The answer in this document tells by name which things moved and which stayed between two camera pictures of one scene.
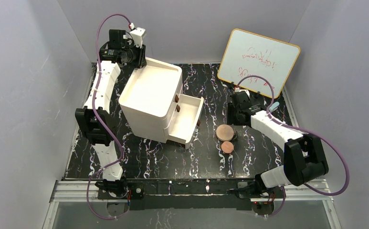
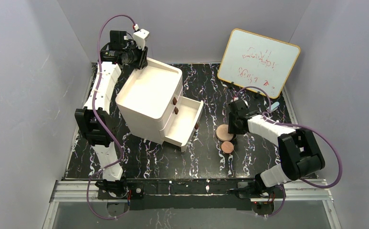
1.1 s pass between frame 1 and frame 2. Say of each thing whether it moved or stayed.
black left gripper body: stayed
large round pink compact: stayed
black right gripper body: moved
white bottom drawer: stayed
